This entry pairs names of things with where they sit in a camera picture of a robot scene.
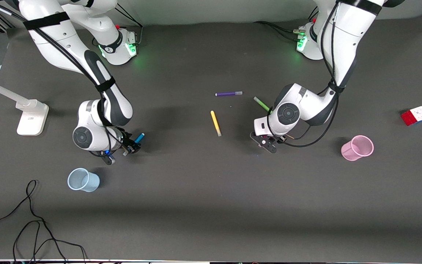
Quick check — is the light blue plastic cup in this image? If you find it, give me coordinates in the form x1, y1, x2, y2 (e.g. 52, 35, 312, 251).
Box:
67, 168, 100, 193

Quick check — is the yellow marker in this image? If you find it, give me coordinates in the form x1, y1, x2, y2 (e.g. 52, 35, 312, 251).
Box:
210, 110, 222, 137

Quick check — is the white stand with pole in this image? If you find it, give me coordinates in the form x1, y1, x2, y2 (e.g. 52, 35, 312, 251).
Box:
0, 75, 49, 136

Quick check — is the green marker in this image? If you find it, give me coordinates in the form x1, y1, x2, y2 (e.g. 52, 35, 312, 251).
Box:
253, 96, 272, 112

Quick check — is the pink plastic cup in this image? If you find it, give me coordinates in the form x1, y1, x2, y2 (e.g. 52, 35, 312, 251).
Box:
341, 135, 374, 162

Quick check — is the colourful puzzle cube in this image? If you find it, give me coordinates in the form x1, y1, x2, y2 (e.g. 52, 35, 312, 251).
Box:
401, 106, 422, 127

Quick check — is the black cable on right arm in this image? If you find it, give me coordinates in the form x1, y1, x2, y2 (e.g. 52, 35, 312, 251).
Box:
0, 2, 127, 154

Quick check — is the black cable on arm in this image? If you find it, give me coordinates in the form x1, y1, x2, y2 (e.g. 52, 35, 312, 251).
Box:
0, 2, 127, 154
267, 2, 343, 148

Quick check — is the loose black cable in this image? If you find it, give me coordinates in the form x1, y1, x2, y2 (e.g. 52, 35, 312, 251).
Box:
0, 180, 88, 264

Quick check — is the black right base cable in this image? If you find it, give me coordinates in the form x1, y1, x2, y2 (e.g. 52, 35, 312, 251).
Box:
115, 3, 144, 46

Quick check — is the black base cable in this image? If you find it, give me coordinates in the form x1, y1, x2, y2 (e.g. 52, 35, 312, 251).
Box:
115, 3, 144, 46
253, 7, 319, 37

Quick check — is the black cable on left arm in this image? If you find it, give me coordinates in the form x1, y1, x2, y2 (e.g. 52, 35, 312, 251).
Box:
267, 2, 343, 148

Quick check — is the black left base cable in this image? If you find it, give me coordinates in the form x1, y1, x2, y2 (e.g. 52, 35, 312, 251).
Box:
253, 7, 319, 37

